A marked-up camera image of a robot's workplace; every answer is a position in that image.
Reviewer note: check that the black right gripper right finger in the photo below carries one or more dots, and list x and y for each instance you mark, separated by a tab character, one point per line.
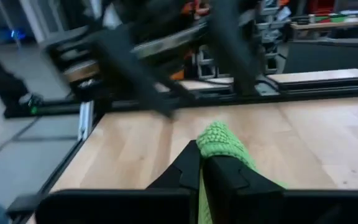
238	193

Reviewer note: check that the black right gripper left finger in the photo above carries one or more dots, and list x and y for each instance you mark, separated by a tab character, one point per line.
183	174

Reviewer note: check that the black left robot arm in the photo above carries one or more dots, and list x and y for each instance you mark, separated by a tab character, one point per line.
126	62

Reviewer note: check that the bright green microfiber towel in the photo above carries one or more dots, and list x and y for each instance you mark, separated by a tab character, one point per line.
219	140

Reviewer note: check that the wooden background table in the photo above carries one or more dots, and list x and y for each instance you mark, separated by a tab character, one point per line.
331	23

